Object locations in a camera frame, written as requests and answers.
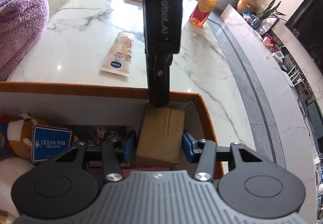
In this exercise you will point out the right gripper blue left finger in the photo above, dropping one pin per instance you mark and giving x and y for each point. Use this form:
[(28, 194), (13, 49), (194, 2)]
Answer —
[(116, 153)]

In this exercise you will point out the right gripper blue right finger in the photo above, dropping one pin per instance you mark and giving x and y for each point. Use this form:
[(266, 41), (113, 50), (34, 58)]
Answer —
[(201, 152)]

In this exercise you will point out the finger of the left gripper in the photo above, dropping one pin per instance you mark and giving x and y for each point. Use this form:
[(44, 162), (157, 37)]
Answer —
[(158, 78)]

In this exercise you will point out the pink leather card holder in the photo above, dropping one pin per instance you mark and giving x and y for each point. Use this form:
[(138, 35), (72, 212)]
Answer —
[(126, 172)]

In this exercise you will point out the hand cream tube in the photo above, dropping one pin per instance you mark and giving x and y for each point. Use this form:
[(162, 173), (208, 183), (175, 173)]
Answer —
[(118, 60)]

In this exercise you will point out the small brown cardboard box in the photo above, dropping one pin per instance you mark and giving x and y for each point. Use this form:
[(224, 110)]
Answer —
[(160, 137)]

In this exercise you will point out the ocean park plush toy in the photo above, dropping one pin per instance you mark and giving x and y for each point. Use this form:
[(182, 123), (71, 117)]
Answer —
[(32, 138)]

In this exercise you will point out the white plush with striped bow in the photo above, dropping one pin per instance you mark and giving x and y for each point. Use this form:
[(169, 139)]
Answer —
[(11, 169)]

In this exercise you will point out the orange cardboard storage box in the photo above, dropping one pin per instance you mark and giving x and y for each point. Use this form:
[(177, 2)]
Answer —
[(60, 104)]

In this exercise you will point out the bronze round vase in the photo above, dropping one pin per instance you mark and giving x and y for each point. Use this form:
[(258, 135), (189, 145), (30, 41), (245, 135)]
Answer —
[(246, 5)]

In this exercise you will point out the potted green plant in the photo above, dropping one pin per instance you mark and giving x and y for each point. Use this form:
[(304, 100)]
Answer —
[(271, 11)]

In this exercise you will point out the white wifi router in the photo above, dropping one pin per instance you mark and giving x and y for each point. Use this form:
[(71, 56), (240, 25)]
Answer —
[(293, 77)]

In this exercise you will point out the purple fuzzy blanket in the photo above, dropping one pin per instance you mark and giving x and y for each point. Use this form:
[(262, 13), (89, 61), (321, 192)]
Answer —
[(22, 24)]

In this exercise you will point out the wall mounted black television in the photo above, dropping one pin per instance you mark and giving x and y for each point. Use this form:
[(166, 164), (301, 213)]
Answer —
[(306, 25)]

